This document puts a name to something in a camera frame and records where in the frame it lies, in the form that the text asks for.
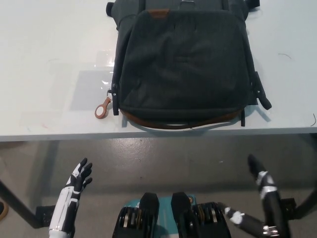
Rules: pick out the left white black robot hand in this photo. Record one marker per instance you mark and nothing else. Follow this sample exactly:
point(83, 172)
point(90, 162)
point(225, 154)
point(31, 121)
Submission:
point(68, 198)

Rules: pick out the dark grey flap backpack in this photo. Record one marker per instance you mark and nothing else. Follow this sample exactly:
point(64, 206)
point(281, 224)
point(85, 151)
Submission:
point(183, 64)

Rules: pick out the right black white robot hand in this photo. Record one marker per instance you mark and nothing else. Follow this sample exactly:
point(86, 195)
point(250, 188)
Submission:
point(272, 203)

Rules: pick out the grey rectangular flat sheet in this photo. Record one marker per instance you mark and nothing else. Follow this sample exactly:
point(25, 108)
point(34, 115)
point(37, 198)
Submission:
point(91, 91)

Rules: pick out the clear plastic film piece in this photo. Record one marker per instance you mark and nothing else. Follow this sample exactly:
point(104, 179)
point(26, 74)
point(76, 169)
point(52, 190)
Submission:
point(105, 58)

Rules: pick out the brown round object on floor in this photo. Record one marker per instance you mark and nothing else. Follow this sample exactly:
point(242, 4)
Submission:
point(3, 209)

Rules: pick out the black metal table leg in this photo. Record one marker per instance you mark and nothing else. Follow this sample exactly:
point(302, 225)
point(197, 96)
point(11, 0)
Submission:
point(22, 205)
point(305, 200)

